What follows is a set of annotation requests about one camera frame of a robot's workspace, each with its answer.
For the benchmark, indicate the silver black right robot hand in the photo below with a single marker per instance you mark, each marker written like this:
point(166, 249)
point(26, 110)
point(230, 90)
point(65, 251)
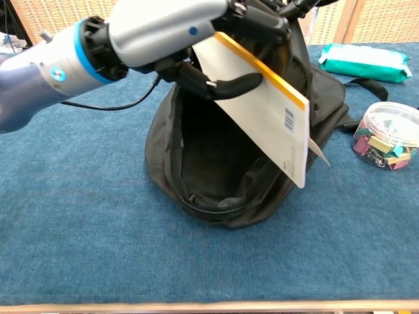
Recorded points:
point(302, 5)

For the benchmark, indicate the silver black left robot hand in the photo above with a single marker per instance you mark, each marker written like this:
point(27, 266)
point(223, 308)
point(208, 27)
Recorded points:
point(157, 29)

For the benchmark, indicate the white book with orange edge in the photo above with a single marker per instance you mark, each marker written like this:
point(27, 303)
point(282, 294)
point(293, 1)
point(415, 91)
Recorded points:
point(262, 114)

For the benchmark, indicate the black backpack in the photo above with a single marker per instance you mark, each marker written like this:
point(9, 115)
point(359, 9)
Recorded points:
point(209, 170)

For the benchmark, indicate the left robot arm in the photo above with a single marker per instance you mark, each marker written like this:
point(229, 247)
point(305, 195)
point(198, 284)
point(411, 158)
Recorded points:
point(36, 81)

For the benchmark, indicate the clear plastic water bottle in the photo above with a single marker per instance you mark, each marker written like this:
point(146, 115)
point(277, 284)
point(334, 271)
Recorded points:
point(313, 26)

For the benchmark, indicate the woven wooden folding screen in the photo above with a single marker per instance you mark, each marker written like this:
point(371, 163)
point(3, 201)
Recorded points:
point(376, 19)

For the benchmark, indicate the teal wet wipes pack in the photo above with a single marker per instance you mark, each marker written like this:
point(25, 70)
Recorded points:
point(363, 62)

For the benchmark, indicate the clear jar of binder clips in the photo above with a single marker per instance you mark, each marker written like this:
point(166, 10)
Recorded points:
point(386, 131)

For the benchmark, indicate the blue carpet table mat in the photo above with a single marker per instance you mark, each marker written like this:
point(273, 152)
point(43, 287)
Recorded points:
point(82, 212)

